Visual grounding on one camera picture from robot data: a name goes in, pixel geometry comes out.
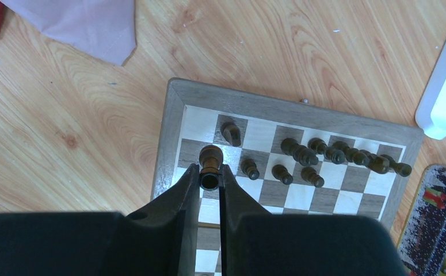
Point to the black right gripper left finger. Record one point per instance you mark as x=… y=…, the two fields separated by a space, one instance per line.
x=157 y=239

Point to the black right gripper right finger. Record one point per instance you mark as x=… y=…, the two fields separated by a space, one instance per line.
x=257 y=242

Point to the dark chess piece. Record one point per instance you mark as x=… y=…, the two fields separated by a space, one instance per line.
x=249 y=168
x=310 y=175
x=231 y=133
x=402 y=169
x=330 y=153
x=300 y=153
x=378 y=164
x=353 y=155
x=281 y=173

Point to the wooden chess board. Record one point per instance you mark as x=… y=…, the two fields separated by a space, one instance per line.
x=194 y=113

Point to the dark chess rook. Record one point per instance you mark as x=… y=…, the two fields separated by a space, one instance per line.
x=210 y=159

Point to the yellow metal tin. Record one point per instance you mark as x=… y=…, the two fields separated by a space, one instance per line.
x=422 y=248

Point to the pink hanging garment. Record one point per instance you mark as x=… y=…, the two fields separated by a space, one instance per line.
x=102 y=29

